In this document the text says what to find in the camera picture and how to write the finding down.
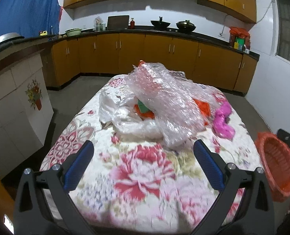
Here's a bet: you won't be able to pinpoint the clear bubble wrap sheet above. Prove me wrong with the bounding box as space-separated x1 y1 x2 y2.
125 62 220 150

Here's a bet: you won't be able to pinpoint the green basin bowl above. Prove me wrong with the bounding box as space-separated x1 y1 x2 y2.
65 28 82 37

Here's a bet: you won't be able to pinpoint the red sauce bottle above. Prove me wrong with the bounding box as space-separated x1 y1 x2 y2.
130 18 135 29

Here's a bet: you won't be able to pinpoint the blue hanging cloth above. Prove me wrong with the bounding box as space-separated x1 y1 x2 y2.
0 0 61 38

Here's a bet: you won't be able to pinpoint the white clear plastic bag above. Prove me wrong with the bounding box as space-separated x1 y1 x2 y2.
99 90 163 140

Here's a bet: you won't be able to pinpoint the yellow detergent bottle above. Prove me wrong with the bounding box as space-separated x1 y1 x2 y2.
40 31 48 36

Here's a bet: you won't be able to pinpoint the orange plastic bag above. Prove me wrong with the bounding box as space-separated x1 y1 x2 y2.
128 60 211 130

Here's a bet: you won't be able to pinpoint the orange plastic trash basket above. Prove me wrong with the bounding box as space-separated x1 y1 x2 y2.
255 132 290 202

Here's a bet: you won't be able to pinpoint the white tiled counter with flower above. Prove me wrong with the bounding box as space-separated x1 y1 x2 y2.
0 37 54 178

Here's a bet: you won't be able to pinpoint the barred window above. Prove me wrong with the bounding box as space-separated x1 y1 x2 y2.
271 0 290 64

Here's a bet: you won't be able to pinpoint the magenta plastic bag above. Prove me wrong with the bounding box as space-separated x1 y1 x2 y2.
212 101 235 141

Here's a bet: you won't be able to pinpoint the clear bag with jars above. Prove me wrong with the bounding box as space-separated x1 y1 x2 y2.
94 16 105 31

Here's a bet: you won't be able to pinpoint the wooden lower kitchen cabinets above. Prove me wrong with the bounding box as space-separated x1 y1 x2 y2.
41 30 259 94

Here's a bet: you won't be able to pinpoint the black lidded pot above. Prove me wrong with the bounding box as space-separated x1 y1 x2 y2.
176 20 196 34

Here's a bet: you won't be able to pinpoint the black wok with handle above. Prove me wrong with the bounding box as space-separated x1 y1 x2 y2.
151 16 170 31

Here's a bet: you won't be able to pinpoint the dark cutting board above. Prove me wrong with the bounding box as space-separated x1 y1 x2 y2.
107 15 129 30

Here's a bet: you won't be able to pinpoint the orange bag covered condiment rack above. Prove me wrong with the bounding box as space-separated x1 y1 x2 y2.
229 27 250 53

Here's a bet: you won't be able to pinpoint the floral quilted table cover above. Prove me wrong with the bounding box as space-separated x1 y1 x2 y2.
38 74 263 229

